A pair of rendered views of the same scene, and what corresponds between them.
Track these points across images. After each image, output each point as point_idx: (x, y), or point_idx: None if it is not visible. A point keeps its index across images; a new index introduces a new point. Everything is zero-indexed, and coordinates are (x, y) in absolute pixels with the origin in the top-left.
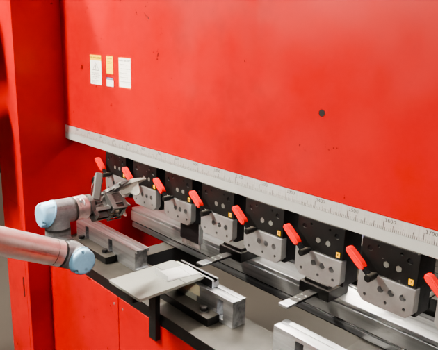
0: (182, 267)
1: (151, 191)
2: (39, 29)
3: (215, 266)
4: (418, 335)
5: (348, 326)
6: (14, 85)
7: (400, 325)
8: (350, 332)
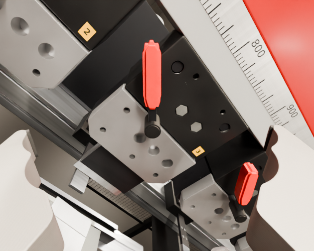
0: (56, 210)
1: (62, 34)
2: None
3: (35, 128)
4: (220, 243)
5: (175, 227)
6: None
7: (213, 236)
8: (174, 230)
